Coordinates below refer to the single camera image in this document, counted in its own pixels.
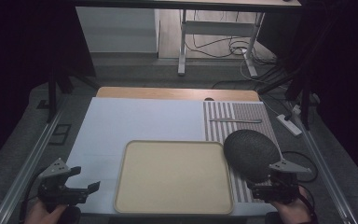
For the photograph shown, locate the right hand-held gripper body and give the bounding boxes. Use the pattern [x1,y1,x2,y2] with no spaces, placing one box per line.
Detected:
[251,160,312,205]

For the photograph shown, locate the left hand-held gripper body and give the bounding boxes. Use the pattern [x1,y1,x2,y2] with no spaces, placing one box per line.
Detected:
[37,157,90,213]

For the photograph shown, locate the dark grey round bowl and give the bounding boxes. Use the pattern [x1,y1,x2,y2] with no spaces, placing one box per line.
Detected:
[223,129,282,185]

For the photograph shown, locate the person's right hand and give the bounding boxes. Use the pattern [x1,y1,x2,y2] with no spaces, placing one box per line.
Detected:
[270,186,313,224]

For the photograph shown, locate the person's left hand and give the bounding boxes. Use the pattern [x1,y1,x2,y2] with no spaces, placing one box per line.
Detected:
[23,199,68,224]

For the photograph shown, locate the black floor hatch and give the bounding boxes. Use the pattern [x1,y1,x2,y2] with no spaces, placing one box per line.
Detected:
[48,123,73,147]

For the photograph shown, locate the white power strip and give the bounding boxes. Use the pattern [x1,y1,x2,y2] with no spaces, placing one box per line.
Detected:
[275,113,303,137]

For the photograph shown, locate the white table mat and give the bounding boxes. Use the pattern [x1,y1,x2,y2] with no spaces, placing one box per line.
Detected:
[65,96,270,217]

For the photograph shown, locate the grey striped placemat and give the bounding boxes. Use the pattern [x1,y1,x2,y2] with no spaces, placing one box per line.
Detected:
[202,100,283,204]

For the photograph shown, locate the beige tray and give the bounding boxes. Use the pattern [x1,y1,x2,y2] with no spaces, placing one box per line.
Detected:
[113,139,235,216]

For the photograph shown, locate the black stand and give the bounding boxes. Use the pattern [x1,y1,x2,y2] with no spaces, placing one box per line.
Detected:
[45,46,102,124]
[255,55,316,132]

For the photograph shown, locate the wooden table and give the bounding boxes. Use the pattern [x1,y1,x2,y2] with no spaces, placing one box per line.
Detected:
[95,86,261,103]

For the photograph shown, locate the white cabinet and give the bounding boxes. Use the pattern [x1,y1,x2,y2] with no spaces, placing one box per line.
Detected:
[76,7,161,54]

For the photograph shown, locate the aluminium rail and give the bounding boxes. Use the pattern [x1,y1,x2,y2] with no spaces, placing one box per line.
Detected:
[292,105,358,224]
[0,102,70,224]

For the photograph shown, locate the black cable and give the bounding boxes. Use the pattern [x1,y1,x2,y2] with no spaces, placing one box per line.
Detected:
[280,150,319,184]

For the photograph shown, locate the tangle of floor cables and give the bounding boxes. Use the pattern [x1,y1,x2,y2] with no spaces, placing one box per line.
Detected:
[185,10,281,90]

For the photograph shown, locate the white desk frame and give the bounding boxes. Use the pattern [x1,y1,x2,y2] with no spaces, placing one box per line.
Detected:
[177,8,266,78]

